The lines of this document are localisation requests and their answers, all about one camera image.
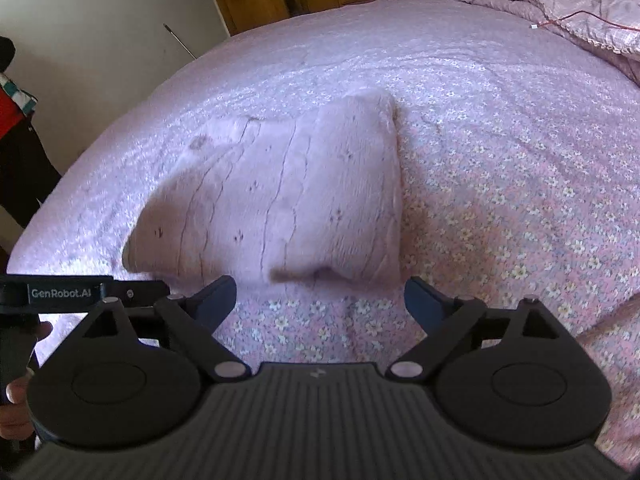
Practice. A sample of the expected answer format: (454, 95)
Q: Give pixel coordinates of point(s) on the pink quilt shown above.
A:
(560, 2)

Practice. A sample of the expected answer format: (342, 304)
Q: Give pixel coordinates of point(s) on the thin metal rod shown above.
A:
(179, 41)

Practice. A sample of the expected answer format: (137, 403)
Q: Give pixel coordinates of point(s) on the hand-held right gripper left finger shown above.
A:
(219, 300)

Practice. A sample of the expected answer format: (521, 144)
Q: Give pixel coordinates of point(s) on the dark and red hanging clothes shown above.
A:
(20, 135)

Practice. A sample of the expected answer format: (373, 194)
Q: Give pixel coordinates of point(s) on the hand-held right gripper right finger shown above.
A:
(422, 302)

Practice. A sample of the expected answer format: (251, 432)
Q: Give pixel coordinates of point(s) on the bed with pink floral sheet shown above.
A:
(500, 170)

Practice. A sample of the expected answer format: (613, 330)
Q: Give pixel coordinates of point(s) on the pink fluffy small garment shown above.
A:
(280, 200)

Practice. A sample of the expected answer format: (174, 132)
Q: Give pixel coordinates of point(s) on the person's left hand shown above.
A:
(15, 410)

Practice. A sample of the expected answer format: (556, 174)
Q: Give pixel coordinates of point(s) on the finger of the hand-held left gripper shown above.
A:
(145, 292)

